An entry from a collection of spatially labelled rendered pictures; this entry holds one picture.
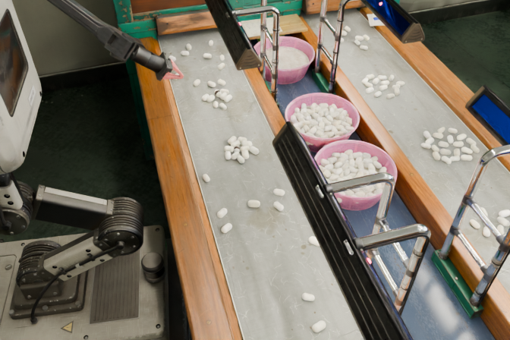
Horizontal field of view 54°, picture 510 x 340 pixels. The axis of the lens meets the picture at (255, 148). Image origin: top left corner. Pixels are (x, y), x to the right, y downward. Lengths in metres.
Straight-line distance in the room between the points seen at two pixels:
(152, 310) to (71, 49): 2.06
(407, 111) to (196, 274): 1.02
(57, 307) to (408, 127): 1.32
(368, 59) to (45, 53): 1.99
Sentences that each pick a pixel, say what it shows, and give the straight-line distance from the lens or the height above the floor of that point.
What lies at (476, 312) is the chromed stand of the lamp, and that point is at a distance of 1.48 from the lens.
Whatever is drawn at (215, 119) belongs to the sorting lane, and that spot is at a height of 0.74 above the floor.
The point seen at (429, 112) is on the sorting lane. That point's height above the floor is 0.74.
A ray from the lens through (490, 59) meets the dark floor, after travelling 3.90.
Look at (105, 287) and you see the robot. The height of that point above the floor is 0.47.
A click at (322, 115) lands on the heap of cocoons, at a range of 1.87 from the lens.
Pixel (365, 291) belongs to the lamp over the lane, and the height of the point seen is 1.10.
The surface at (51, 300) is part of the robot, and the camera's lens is 1.71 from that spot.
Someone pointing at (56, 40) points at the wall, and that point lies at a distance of 3.31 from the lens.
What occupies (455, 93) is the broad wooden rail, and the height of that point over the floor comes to 0.76.
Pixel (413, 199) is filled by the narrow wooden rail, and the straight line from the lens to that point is 1.64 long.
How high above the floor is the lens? 1.90
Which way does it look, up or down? 42 degrees down
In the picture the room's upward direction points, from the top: straight up
